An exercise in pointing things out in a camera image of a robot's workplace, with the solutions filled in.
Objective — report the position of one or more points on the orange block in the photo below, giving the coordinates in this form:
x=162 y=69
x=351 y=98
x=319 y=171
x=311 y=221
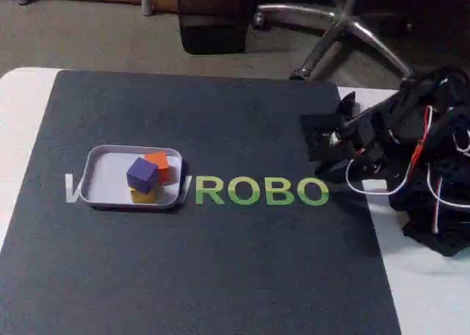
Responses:
x=161 y=160

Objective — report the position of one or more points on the purple block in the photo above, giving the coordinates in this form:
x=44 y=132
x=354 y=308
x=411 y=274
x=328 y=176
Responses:
x=141 y=173

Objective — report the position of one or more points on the yellow block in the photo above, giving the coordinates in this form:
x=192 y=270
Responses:
x=141 y=197

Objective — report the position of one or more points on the white tray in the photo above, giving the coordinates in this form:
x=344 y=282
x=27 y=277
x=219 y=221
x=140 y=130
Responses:
x=103 y=177

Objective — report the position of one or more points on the black table clamp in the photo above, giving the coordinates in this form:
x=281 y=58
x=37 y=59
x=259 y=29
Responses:
x=347 y=103

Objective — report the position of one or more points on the chrome office chair base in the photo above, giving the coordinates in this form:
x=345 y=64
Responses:
x=330 y=48

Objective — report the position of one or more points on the dark mat with ROBO print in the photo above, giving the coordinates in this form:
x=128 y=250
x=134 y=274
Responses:
x=183 y=269

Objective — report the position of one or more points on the black rectangular case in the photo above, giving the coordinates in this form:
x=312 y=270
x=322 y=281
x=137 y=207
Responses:
x=213 y=19

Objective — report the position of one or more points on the black camera box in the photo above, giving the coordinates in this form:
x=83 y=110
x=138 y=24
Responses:
x=319 y=136

